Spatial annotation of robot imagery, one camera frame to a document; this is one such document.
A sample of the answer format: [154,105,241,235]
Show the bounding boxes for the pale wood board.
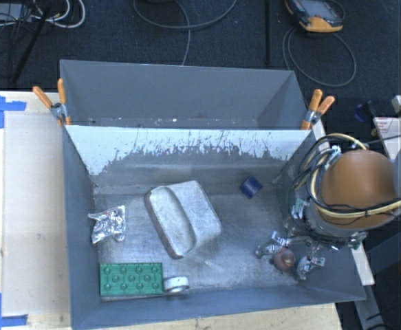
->
[1,110,72,319]

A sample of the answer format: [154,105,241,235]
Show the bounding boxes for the crumpled silver foil packet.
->
[87,204,127,245]

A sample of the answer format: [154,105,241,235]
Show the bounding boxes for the large white-grey block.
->
[144,179,223,261]

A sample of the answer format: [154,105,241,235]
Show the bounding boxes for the small blue block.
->
[239,175,264,199]

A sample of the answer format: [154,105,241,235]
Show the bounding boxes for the green studded flat block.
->
[99,262,164,298]

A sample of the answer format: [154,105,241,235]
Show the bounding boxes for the grey metal bin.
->
[58,59,368,330]

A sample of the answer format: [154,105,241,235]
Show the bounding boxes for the small red-brown toy fruit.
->
[272,247,297,272]

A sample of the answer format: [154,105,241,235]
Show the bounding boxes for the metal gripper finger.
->
[296,252,326,282]
[254,231,290,259]

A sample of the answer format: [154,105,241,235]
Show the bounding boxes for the white tape roll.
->
[163,275,191,295]

